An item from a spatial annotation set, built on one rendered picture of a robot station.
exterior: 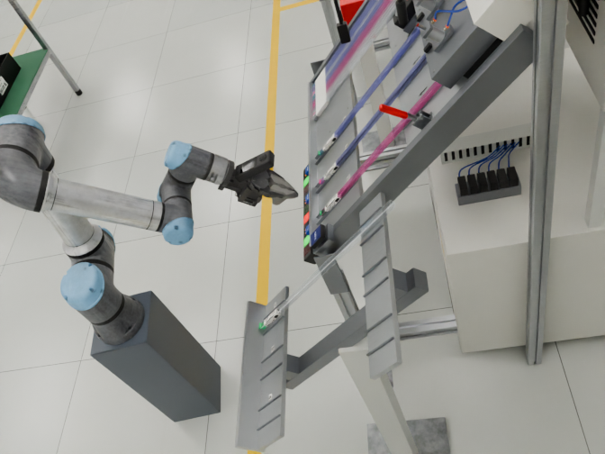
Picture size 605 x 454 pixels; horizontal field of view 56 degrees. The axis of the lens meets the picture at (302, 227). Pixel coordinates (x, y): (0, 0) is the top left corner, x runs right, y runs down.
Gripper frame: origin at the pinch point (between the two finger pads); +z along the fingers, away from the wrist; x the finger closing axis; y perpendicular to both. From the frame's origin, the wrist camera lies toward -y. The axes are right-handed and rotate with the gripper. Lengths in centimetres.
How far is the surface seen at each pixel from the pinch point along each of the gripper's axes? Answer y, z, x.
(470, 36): -67, -1, 17
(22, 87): 148, -95, -157
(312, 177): -3.5, 3.6, -4.2
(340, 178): -15.0, 5.1, 5.2
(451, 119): -53, 6, 21
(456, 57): -62, 0, 17
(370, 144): 41, 61, -90
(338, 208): -13.4, 5.1, 14.0
